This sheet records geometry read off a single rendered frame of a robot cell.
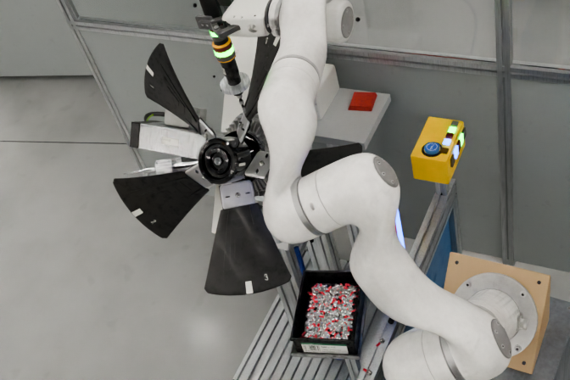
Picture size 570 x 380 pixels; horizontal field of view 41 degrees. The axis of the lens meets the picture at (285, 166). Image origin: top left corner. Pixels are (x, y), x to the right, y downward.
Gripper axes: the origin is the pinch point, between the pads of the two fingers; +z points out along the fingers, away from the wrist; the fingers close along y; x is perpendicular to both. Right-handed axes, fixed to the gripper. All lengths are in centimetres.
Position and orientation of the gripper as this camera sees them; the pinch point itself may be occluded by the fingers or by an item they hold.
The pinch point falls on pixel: (211, 10)
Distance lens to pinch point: 168.7
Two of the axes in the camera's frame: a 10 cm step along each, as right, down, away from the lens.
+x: -2.1, -7.0, -6.9
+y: 4.1, -7.0, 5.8
